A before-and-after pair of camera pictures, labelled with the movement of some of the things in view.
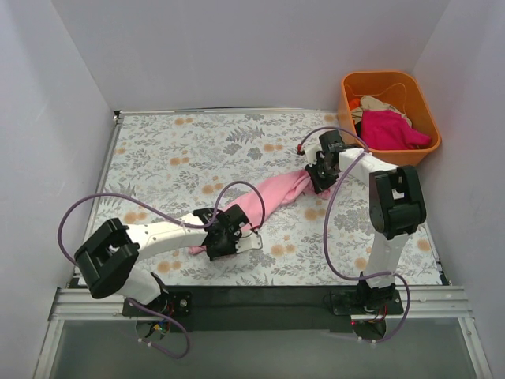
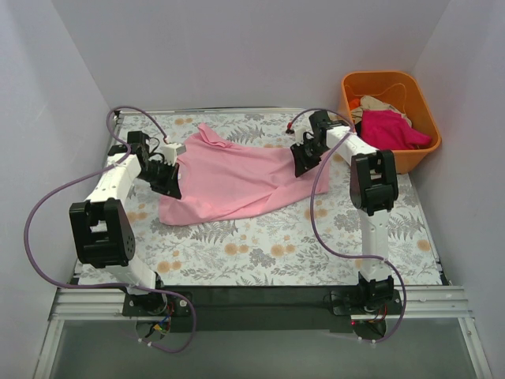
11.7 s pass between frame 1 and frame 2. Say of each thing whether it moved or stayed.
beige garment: stayed
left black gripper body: moved
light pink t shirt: moved
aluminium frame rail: stayed
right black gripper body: moved
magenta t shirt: stayed
